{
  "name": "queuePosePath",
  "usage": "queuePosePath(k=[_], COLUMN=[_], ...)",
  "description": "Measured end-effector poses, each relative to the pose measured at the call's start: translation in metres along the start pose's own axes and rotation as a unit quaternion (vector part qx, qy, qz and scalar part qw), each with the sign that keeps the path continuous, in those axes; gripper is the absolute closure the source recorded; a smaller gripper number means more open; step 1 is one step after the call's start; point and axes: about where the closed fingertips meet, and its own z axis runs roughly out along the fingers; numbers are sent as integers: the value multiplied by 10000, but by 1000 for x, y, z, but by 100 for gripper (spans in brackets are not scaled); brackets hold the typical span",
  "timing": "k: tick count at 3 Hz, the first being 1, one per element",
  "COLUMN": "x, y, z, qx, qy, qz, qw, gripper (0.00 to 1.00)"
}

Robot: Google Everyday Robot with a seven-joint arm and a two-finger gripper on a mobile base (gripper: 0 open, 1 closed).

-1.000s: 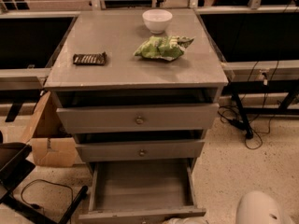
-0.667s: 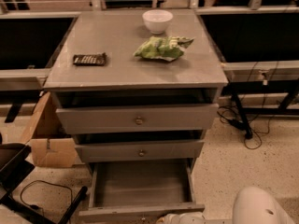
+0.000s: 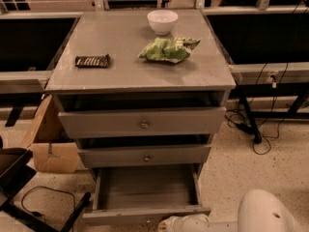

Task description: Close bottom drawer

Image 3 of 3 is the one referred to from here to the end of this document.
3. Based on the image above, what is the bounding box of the black cables right floor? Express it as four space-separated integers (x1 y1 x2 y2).
224 63 291 156

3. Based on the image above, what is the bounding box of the grey bottom drawer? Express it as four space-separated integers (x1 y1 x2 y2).
83 164 211 225

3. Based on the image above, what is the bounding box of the green chip bag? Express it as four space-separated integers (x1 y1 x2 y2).
138 37 200 64

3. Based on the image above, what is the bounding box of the black floor cable left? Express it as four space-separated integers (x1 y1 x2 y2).
20 185 77 218

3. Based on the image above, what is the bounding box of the white ceramic bowl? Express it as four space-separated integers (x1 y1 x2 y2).
147 10 179 35

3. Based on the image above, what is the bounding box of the grey top drawer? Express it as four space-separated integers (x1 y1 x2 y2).
59 107 226 139

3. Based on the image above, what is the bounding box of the black table leg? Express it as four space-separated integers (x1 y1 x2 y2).
239 94 262 144

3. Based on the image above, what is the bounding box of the dark chocolate bar wrapper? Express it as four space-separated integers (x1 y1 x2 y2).
75 54 110 68

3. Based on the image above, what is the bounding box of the black folding stand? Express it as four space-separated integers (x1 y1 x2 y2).
0 148 91 232

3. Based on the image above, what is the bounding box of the grey drawer cabinet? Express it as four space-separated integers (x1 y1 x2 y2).
44 9 237 179

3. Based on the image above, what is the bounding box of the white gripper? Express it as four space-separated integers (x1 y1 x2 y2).
157 214 210 232

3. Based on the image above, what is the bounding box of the grey drawer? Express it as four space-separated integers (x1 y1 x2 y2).
59 107 226 139
78 144 211 168
83 164 211 225

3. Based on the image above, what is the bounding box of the brown cardboard box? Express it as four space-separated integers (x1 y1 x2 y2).
20 96 80 174

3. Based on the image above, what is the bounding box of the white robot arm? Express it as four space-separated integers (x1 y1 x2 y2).
157 189 304 232

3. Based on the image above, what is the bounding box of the grey middle drawer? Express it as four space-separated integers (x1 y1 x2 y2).
78 144 211 168

